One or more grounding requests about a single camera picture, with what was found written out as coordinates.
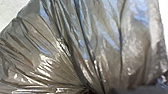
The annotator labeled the black trash bag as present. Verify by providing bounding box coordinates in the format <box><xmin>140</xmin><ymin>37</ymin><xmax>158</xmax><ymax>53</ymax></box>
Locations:
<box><xmin>0</xmin><ymin>0</ymin><xmax>168</xmax><ymax>94</ymax></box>

